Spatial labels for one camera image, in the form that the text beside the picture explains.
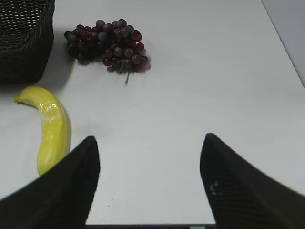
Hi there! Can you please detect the black woven basket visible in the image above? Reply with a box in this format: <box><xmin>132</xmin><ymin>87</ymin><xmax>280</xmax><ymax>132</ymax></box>
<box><xmin>0</xmin><ymin>0</ymin><xmax>55</xmax><ymax>84</ymax></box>

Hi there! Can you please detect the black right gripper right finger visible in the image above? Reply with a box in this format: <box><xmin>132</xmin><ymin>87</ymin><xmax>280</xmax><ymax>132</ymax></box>
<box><xmin>200</xmin><ymin>133</ymin><xmax>305</xmax><ymax>229</ymax></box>

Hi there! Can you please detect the yellow banana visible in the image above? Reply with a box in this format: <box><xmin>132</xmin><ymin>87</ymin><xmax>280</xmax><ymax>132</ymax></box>
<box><xmin>13</xmin><ymin>86</ymin><xmax>69</xmax><ymax>176</ymax></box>

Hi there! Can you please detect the red purple grape bunch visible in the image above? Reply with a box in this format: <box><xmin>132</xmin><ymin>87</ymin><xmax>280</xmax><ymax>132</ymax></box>
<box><xmin>64</xmin><ymin>19</ymin><xmax>150</xmax><ymax>84</ymax></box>

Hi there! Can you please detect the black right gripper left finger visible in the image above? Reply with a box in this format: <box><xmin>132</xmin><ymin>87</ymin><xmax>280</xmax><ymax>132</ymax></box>
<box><xmin>0</xmin><ymin>136</ymin><xmax>100</xmax><ymax>229</ymax></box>

